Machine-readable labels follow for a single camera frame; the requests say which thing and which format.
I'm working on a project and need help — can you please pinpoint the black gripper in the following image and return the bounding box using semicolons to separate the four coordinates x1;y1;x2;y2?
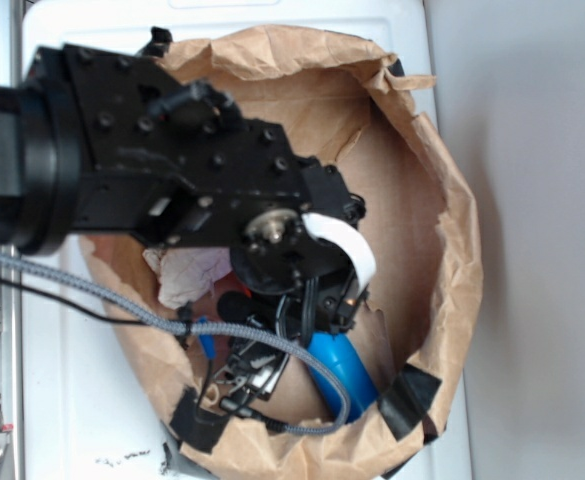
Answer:
214;283;340;405

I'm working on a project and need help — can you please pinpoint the blue plastic bottle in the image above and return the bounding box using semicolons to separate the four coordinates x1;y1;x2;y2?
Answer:
308;332;379;423

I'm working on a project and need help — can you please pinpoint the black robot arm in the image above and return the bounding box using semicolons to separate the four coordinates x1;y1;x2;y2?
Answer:
0;45;369;334

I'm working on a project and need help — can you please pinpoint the orange toy carrot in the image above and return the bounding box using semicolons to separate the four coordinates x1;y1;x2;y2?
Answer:
239;284;252;298

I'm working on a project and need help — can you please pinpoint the crumpled white paper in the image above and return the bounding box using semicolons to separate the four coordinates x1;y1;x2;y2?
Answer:
142;248;231;309

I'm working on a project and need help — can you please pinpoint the brown paper bag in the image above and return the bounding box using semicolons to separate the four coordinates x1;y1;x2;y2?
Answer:
77;24;485;480

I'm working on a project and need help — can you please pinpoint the white plastic tray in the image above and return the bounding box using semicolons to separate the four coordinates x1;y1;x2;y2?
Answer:
20;0;474;480

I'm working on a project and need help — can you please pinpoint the grey braided cable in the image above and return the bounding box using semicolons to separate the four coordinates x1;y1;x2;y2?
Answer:
0;244;353;437

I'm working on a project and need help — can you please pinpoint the white ribbon cable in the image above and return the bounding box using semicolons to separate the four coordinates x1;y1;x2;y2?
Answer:
301;211;377;297

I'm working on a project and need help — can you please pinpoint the thin black wire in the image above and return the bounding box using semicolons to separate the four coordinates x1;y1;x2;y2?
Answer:
0;277;146;327

